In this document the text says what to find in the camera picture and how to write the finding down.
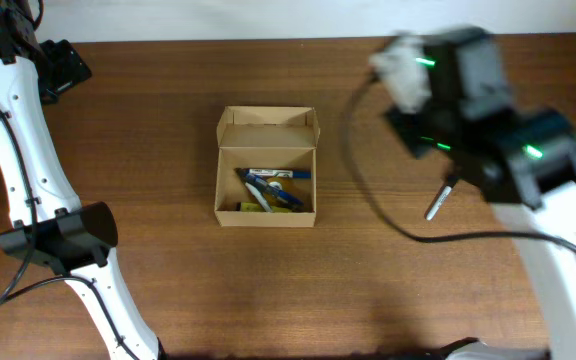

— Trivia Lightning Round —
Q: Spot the black thin permanent marker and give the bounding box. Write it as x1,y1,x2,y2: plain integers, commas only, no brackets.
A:
424,175,459,221

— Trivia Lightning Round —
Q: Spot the yellow tape roll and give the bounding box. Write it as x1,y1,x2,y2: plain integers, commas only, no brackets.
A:
268,178,304,207

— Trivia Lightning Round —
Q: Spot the black whiteboard marker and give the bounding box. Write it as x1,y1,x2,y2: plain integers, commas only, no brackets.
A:
245,183,273,213

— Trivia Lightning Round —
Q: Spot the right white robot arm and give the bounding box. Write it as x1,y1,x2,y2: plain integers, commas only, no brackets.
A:
370,26,576,359

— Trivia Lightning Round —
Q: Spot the blue whiteboard marker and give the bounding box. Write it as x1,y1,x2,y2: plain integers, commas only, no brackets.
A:
237,168,312,179

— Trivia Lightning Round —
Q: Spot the blue ballpoint pen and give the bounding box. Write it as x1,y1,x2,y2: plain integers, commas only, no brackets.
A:
241,173,304,208

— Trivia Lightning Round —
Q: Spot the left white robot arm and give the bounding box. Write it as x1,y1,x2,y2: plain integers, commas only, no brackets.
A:
0,1,167,359

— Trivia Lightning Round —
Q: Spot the yellow highlighter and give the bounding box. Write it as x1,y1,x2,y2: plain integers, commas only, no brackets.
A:
236,202,292,213

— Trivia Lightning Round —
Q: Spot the brown cardboard box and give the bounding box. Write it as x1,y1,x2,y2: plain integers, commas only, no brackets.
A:
214,106,320,228

